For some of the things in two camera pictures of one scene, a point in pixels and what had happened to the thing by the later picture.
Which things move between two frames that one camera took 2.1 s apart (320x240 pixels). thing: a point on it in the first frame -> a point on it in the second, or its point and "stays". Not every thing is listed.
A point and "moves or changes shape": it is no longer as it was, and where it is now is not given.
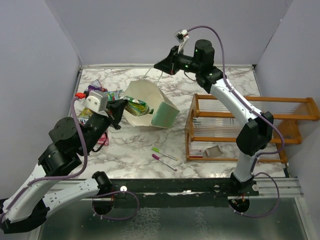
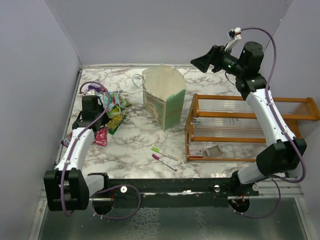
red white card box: [196, 153] stays
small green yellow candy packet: [137, 107] moves or changes shape
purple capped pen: [155, 157] stays
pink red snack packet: [102, 139] stays
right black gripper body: [178, 61] -> [225, 61]
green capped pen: [158, 150] stays
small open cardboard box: [213, 151] stays
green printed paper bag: [166, 112] -> [164, 90]
